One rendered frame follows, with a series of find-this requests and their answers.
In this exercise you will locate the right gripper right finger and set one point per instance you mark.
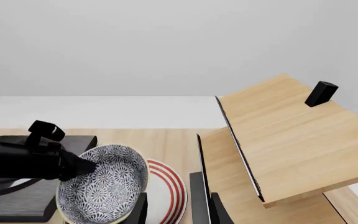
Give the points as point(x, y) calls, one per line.
point(221, 212)

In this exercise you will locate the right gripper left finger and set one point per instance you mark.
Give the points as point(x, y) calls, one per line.
point(140, 210)

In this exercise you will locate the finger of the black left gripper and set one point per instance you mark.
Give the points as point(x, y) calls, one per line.
point(76, 166)

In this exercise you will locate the white plate with red rings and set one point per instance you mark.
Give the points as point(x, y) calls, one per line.
point(169, 186)

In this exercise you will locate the patterned black white bowl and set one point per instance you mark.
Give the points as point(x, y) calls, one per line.
point(110, 184)

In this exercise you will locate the pale wooden cabinet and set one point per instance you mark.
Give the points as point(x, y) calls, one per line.
point(291, 144)

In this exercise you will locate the small black block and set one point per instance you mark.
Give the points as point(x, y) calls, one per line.
point(321, 93)

